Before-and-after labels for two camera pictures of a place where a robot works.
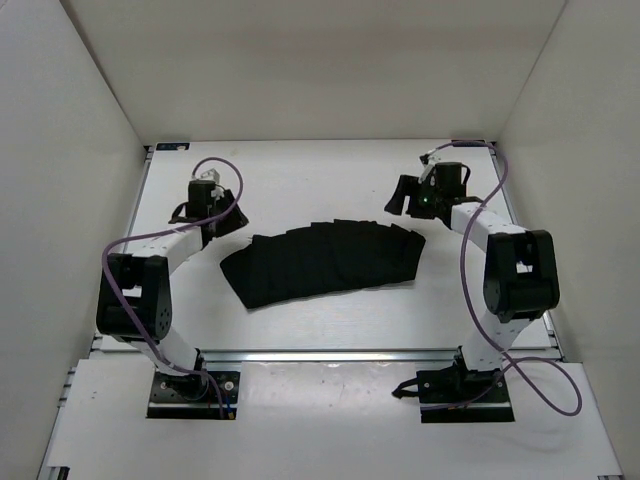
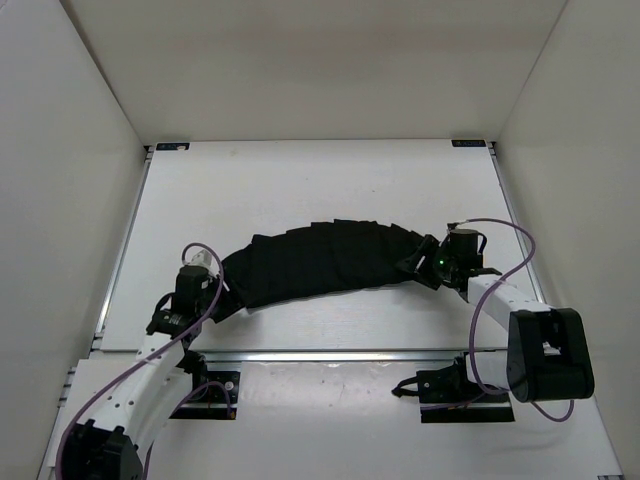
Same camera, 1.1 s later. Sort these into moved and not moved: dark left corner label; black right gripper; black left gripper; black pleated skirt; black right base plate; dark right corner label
Moved: black right gripper; black left gripper
Not moved: dark right corner label; dark left corner label; black pleated skirt; black right base plate
